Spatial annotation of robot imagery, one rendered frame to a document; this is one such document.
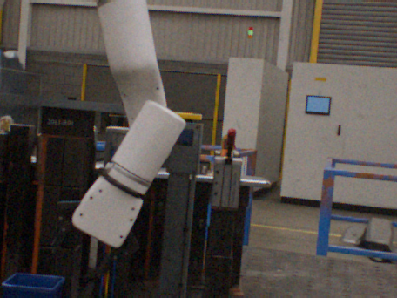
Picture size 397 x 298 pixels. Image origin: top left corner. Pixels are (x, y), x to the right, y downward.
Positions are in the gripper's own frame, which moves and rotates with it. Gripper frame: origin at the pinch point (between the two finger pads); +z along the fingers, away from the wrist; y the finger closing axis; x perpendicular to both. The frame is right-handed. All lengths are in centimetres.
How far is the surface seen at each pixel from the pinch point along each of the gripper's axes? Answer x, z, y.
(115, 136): 38.5, -21.3, -1.8
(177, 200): 19.6, -16.6, 14.8
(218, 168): 33.0, -27.3, 22.8
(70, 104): 21.7, -23.0, -14.9
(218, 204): 32.6, -20.0, 27.2
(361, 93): 736, -221, 331
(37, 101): 23.3, -20.0, -20.9
